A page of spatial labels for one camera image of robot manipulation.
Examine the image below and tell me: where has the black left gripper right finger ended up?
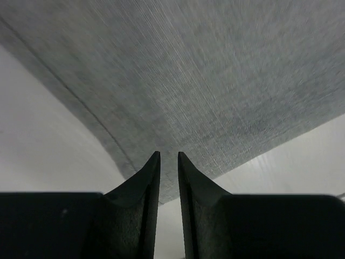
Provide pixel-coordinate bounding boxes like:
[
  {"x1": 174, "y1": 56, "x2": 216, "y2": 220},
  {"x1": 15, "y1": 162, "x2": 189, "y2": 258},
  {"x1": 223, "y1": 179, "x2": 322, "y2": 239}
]
[{"x1": 178, "y1": 152, "x2": 233, "y2": 258}]

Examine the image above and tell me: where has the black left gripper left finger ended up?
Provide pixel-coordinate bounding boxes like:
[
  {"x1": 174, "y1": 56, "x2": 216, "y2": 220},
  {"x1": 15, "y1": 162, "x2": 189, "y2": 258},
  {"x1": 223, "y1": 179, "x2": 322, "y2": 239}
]
[{"x1": 81, "y1": 151, "x2": 161, "y2": 258}]

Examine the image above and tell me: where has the grey cloth napkin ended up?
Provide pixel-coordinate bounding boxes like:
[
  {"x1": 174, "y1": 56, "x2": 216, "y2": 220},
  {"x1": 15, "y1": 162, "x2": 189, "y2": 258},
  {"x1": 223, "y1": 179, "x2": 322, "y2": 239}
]
[{"x1": 1, "y1": 1, "x2": 344, "y2": 204}]

